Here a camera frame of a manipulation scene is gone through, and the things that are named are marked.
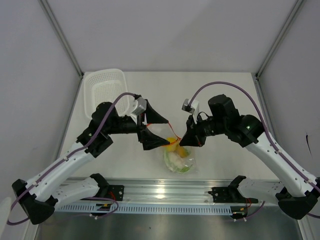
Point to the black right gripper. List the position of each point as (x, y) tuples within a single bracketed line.
[(192, 137)]

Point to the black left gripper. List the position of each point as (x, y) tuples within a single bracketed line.
[(150, 140)]

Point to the green orange mango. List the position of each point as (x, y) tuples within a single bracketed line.
[(182, 152)]

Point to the yellow orange round fruit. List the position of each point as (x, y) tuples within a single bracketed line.
[(173, 142)]

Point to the clear zip bag orange zipper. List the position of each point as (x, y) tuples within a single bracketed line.
[(164, 131)]

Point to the white cauliflower with green leaves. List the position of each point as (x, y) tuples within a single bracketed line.
[(176, 164)]

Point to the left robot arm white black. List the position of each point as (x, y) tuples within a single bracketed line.
[(43, 194)]

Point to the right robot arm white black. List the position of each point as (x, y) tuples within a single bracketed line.
[(296, 193)]

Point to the white perforated plastic basket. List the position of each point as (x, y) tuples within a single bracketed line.
[(102, 86)]

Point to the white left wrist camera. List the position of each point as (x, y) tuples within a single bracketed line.
[(137, 108)]

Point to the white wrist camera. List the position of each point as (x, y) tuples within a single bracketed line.
[(192, 108), (137, 108)]

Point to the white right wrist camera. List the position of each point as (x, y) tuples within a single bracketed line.
[(192, 108)]

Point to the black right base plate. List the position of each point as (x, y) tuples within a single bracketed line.
[(225, 195)]

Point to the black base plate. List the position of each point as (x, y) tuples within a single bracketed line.
[(225, 195), (115, 192)]

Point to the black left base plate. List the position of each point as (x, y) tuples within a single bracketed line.
[(115, 192)]

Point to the white slotted cable duct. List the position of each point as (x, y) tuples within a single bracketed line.
[(161, 209)]

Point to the left aluminium frame post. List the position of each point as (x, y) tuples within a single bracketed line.
[(57, 29)]

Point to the aluminium frame post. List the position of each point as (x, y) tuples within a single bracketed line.
[(57, 29), (280, 37)]

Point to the right aluminium frame post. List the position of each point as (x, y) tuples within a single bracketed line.
[(280, 37)]

